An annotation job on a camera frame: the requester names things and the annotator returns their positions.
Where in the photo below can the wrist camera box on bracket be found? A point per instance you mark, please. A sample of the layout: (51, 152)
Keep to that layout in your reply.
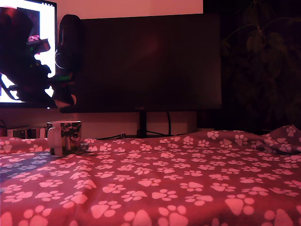
(44, 46)

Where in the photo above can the paw print fleece cloth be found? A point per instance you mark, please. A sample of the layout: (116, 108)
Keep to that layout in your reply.
(188, 176)

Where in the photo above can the dark Huawei computer monitor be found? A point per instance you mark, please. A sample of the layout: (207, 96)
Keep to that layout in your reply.
(152, 63)

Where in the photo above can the leafy house plant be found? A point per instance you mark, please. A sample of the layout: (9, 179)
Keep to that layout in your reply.
(258, 70)

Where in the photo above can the bright-screen computer monitor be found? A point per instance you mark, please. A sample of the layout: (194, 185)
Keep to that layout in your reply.
(48, 28)

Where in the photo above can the black headphones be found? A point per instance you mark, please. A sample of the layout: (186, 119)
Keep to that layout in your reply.
(69, 42)

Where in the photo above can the book with white spine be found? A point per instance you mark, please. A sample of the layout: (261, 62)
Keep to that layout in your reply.
(42, 133)

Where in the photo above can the black monitor stand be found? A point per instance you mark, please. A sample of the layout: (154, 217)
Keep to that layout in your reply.
(143, 123)

